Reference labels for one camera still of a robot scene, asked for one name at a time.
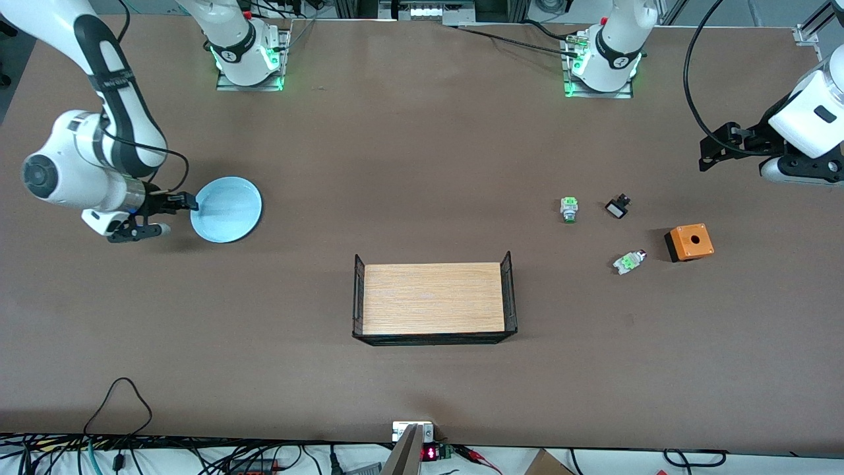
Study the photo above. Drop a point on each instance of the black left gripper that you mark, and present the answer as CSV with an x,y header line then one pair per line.
x,y
758,139

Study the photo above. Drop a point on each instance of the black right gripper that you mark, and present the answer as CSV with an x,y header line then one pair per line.
x,y
154,202

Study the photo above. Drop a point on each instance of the light blue round plate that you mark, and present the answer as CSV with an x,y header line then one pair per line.
x,y
227,211

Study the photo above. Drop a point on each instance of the green white switch part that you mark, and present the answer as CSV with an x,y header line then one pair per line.
x,y
628,262

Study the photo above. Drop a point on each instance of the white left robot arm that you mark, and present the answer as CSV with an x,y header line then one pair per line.
x,y
616,59

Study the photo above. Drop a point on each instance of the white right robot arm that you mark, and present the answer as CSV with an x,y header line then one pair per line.
x,y
79,171

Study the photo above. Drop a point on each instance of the orange box with hole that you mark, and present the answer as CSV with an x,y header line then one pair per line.
x,y
692,241

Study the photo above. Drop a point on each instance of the wooden tray black mesh sides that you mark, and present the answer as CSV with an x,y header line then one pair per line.
x,y
432,297

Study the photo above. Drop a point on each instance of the grey metal bar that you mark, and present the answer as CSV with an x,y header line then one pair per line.
x,y
403,458

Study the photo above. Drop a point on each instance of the red digit display module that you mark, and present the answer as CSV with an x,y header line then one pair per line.
x,y
432,453

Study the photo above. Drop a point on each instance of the brown cardboard piece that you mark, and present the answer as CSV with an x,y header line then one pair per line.
x,y
547,465

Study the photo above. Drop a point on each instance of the small black switch part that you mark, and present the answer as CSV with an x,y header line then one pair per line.
x,y
616,209

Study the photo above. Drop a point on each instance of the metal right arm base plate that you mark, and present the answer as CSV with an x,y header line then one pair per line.
x,y
227,86

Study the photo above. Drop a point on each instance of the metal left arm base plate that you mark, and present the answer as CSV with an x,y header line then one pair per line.
x,y
573,91

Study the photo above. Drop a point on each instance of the aluminium profile rail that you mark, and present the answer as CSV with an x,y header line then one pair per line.
x,y
810,31

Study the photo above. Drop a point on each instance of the green push button switch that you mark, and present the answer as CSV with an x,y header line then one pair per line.
x,y
569,208

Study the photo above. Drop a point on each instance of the metal frame with light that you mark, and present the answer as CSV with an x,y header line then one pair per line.
x,y
428,10

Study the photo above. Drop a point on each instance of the silver mounting bracket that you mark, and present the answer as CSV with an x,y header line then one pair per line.
x,y
402,430

